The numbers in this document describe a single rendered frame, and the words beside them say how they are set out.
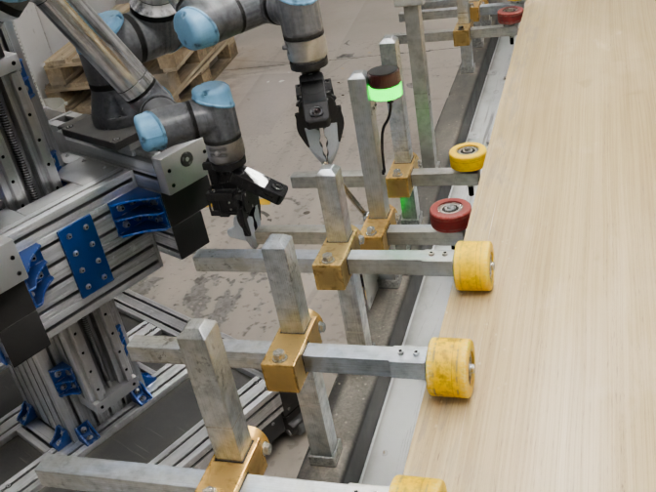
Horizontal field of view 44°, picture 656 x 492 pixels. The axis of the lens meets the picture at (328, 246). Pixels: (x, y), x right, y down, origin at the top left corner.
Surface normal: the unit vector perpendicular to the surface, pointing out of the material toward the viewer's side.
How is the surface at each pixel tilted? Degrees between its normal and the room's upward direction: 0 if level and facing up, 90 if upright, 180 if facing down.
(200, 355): 90
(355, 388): 0
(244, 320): 0
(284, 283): 90
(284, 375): 90
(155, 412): 0
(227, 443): 90
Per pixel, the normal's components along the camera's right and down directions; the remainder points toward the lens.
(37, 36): 0.97, -0.04
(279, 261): -0.27, 0.54
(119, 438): -0.17, -0.85
